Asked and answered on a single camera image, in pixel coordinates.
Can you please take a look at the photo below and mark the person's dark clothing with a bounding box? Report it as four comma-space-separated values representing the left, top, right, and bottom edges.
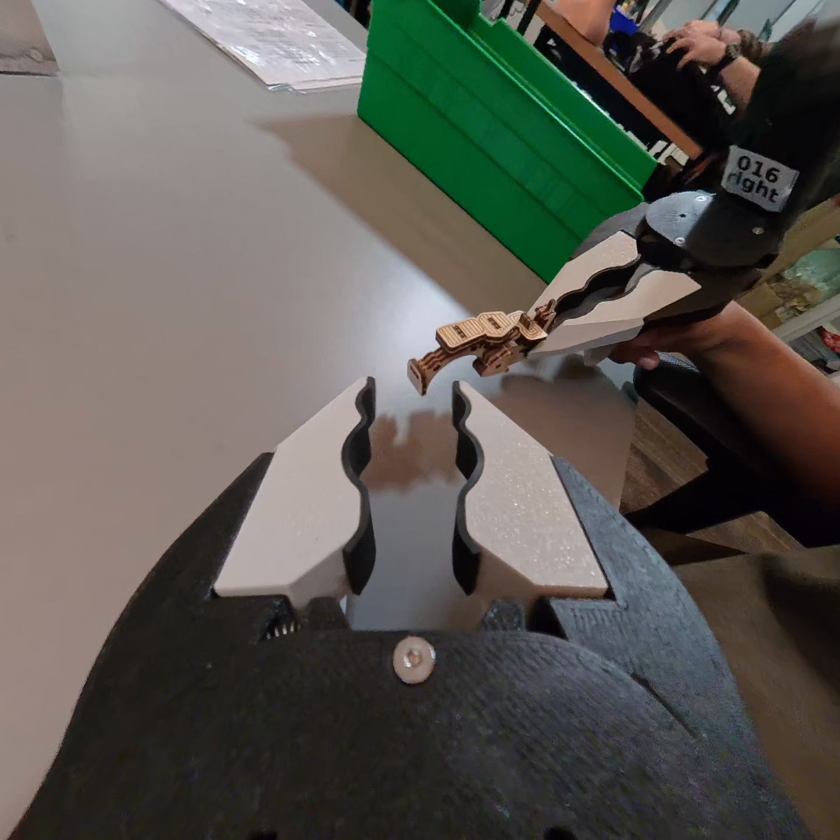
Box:
646, 550, 840, 840

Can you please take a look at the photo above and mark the another person's forearm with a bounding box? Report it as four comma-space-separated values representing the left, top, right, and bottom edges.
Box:
551, 0, 621, 47

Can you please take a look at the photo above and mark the green plastic crate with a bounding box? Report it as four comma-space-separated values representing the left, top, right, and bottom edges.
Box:
357, 0, 658, 284

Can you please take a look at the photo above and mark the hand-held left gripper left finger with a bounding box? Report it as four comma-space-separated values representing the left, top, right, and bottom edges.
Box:
214, 377, 377, 609

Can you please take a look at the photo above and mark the person's right forearm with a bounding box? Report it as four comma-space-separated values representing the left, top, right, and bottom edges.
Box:
682, 301, 840, 508

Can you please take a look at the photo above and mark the printed paper sheet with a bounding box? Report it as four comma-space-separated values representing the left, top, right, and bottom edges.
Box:
156, 0, 368, 93

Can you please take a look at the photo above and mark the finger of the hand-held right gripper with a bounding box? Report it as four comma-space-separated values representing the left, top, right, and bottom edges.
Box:
524, 232, 642, 327
527, 268, 702, 359

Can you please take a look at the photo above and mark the wooden table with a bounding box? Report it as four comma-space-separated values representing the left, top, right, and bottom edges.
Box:
533, 0, 704, 160

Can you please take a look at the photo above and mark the person's right hand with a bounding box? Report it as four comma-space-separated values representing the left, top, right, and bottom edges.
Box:
607, 314, 713, 372

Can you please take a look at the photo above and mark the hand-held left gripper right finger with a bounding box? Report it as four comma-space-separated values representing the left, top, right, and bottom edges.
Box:
451, 381, 609, 602

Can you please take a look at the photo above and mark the wooden puzzle model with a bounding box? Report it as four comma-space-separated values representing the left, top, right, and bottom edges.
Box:
407, 298, 559, 396

